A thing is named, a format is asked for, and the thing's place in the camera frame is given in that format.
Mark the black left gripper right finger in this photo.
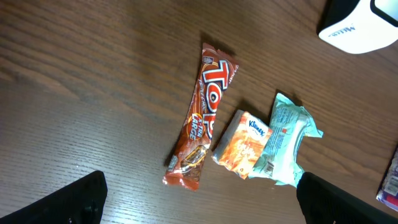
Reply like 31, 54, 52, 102
297, 172, 397, 224

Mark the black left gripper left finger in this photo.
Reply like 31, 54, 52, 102
1, 170, 108, 224

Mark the red Top chocolate bar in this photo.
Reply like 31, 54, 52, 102
162, 43, 239, 190

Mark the orange tissue pack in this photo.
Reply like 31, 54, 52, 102
212, 110, 272, 179

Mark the teal snack wrapper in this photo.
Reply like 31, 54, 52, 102
248, 93, 323, 187

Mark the red purple noodle packet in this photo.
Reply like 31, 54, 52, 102
376, 149, 398, 211

